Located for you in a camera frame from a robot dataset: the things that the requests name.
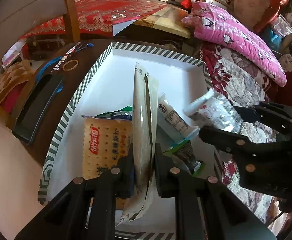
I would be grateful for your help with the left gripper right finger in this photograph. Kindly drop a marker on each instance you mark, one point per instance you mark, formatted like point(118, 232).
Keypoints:
point(173, 182)

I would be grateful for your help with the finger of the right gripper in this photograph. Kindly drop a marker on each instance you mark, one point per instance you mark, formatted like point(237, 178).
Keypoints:
point(226, 139)
point(274, 115)

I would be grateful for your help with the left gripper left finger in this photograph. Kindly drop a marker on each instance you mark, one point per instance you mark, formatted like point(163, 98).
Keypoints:
point(118, 182)

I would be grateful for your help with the soda cracker packet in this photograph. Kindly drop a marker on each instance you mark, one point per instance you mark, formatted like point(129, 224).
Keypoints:
point(105, 141)

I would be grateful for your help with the silver snack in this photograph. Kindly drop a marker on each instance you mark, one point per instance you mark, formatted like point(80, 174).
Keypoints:
point(214, 109)

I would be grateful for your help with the white blue snack packet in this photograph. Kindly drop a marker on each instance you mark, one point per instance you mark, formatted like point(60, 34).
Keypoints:
point(171, 122)

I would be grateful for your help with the brown snack green wrapper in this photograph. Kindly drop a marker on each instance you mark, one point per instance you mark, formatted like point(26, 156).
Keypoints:
point(125, 113)

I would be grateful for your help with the dark maroon cushion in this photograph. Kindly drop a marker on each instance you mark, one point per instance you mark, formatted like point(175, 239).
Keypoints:
point(291, 84)

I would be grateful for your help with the white maroon floral fleece blanket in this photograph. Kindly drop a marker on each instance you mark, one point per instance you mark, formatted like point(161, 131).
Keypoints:
point(242, 90)

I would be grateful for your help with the green striped white box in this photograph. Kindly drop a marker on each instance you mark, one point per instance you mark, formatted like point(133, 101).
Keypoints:
point(107, 87)

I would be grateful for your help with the pink penguin quilt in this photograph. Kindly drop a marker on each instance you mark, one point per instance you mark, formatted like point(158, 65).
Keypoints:
point(216, 25)

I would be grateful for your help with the tan rubber band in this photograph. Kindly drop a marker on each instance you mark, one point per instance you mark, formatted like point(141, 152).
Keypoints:
point(70, 65)

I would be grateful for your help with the red patterned tablecloth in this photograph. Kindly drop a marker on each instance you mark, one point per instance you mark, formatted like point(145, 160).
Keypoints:
point(99, 16)

